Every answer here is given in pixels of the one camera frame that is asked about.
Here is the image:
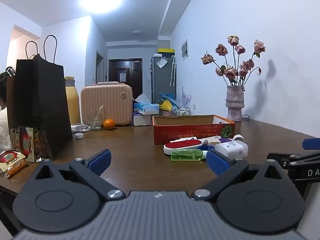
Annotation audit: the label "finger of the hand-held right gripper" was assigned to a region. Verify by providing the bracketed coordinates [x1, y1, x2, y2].
[302, 138, 320, 151]
[266, 152, 292, 168]

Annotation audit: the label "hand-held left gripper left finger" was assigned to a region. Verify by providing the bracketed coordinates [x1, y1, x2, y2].
[29, 149, 126, 201]

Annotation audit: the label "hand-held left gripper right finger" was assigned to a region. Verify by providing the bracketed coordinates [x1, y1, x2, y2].
[191, 149, 292, 202]

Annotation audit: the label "orange cardboard box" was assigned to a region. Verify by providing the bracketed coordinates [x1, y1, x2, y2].
[152, 114, 236, 145]

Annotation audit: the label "clear glass cup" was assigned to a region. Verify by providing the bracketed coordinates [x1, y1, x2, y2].
[87, 105, 104, 130]

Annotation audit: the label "red and white lint brush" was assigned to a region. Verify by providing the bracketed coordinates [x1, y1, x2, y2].
[164, 135, 222, 157]

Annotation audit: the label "pink ribbed suitcase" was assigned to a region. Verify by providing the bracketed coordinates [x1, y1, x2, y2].
[80, 81, 133, 126]

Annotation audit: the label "pink textured vase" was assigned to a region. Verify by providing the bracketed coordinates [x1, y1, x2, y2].
[226, 85, 247, 122]

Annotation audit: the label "yellow thermos bottle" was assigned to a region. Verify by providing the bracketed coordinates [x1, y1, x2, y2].
[64, 76, 81, 125]

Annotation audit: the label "blue tissue box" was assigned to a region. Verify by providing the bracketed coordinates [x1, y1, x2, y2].
[134, 94, 159, 115]

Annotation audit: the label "red standing snack packet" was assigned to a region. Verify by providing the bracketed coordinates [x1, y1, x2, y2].
[18, 126, 48, 162]

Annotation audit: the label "yellow potted plant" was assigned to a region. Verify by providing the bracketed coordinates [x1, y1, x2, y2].
[161, 99, 173, 117]

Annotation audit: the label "black paper bag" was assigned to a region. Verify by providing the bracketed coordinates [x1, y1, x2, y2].
[15, 35, 73, 159]

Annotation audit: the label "orange snack packet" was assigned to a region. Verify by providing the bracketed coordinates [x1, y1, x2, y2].
[10, 128, 21, 153]

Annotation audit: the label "red and white snack packet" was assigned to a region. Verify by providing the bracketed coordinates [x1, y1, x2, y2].
[0, 150, 27, 179]

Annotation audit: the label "dried pink roses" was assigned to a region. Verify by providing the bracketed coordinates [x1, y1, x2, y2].
[201, 35, 266, 87]

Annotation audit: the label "dark brown door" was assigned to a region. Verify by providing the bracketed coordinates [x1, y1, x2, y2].
[108, 58, 143, 98]

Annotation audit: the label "grey refrigerator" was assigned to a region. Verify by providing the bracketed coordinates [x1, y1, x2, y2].
[151, 55, 177, 104]

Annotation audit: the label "round ceiling lamp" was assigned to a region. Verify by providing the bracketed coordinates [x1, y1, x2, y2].
[79, 0, 123, 14]

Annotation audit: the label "white charger with cable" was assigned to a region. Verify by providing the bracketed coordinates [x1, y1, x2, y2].
[71, 123, 91, 132]

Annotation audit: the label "wall picture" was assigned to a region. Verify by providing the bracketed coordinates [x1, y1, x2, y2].
[181, 39, 189, 60]

